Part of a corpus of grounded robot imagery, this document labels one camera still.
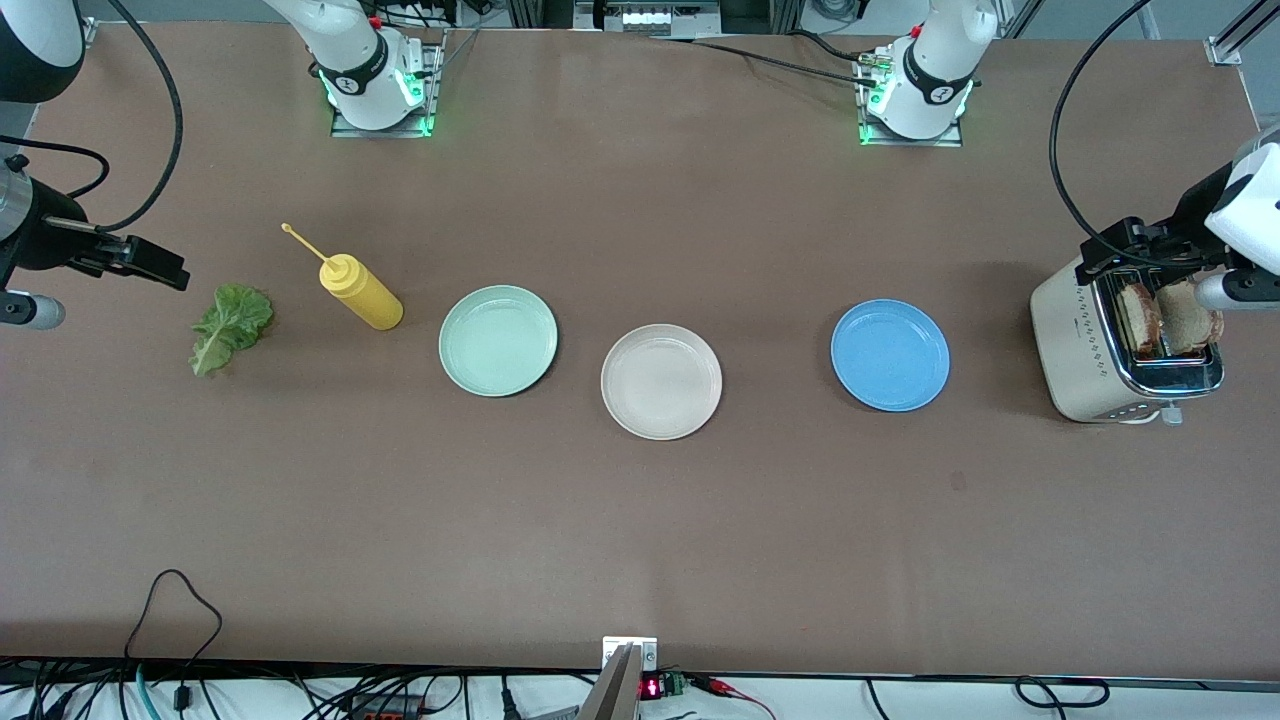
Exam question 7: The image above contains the bread slice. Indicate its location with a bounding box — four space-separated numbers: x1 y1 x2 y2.
1155 279 1226 357
1117 283 1163 360

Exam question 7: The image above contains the green lettuce leaf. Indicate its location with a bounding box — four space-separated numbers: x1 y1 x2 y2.
189 283 276 379

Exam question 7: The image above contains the yellow squeeze bottle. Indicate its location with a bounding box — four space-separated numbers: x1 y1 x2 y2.
280 222 405 332

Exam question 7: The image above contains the beige plate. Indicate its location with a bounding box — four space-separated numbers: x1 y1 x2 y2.
600 323 723 441

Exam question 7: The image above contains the blue plate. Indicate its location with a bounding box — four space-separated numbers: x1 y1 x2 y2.
830 299 951 413

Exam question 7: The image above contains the pale green plate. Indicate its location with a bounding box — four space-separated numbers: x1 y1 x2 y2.
438 285 559 398

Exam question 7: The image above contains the cream chrome toaster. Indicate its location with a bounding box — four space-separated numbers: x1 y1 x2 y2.
1030 255 1226 426

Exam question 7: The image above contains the white electronic device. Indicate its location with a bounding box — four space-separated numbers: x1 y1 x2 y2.
573 0 723 39

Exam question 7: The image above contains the red clip lead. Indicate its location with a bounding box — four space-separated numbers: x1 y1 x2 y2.
688 674 779 720

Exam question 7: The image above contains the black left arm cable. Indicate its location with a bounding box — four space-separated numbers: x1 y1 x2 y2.
1047 0 1231 271

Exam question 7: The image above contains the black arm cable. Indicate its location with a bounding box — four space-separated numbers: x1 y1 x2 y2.
1047 0 1231 271
95 0 187 234

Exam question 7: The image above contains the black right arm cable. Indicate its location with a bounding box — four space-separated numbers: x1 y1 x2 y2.
95 0 187 234

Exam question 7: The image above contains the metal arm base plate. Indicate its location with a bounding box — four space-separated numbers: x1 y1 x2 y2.
855 48 967 149
330 28 448 140

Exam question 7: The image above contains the black base connector cable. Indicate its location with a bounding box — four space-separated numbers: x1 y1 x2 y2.
430 25 486 76

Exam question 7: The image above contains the black table cable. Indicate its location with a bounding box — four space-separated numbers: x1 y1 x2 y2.
648 30 886 91

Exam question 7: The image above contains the black looped cable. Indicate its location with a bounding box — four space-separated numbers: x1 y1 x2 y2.
122 568 225 713

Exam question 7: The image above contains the black coiled cable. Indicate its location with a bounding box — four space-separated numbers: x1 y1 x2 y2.
1013 676 1113 711

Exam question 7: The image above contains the aluminium camera post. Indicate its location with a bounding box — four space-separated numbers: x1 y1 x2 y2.
577 636 661 720

